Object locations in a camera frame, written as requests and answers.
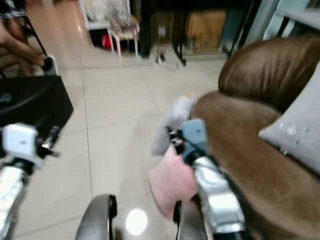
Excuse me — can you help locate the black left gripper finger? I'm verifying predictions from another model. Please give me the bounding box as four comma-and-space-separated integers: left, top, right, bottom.
47, 125, 63, 148

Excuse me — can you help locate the pink pillow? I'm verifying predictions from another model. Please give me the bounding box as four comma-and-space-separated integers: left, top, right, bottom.
147, 144, 199, 219

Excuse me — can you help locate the grey fluffy pillow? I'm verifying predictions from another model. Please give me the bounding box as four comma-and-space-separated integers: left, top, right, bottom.
150, 94, 196, 156

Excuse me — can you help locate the brown leather sofa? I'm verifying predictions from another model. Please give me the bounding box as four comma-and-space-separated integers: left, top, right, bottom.
190, 35, 320, 240

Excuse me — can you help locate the black low table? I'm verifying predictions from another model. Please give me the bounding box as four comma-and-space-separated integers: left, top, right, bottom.
0, 75, 75, 147

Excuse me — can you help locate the grey right robot leg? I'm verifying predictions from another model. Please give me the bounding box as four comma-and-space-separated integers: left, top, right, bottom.
172, 200, 212, 240

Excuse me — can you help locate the grey robot leg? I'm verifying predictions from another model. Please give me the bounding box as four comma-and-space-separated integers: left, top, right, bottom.
75, 193, 119, 240
172, 200, 212, 240

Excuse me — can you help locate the grey left robot leg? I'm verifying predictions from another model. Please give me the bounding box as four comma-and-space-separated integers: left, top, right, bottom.
75, 193, 119, 240

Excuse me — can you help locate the seated person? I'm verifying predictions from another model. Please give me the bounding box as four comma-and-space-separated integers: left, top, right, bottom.
0, 0, 59, 77

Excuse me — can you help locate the red object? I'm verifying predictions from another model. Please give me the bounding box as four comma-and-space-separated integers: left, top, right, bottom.
100, 33, 117, 52

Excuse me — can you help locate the small cardboard box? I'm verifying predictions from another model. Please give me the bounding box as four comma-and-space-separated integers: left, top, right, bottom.
150, 12, 176, 45

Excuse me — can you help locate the large cardboard box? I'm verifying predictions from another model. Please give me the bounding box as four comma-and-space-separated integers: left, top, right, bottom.
185, 8, 227, 52

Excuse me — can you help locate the light grey printed cushion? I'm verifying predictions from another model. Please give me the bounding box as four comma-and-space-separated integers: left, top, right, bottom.
258, 62, 320, 176

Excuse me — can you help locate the white stool with clutter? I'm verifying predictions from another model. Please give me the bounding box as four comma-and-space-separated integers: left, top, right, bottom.
106, 9, 142, 60

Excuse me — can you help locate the white table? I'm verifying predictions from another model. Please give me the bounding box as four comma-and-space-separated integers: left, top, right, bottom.
274, 6, 320, 38

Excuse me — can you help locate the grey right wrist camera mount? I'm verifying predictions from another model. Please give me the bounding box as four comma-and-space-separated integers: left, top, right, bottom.
180, 118, 209, 165

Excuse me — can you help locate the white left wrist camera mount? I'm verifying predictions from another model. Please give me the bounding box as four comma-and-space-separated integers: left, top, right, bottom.
2, 123, 47, 169

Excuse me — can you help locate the power strip with cable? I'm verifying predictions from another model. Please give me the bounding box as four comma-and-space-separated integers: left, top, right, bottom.
154, 46, 181, 72

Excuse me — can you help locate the black metal shelf frame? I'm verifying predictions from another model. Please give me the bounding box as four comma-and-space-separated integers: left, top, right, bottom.
140, 0, 263, 67

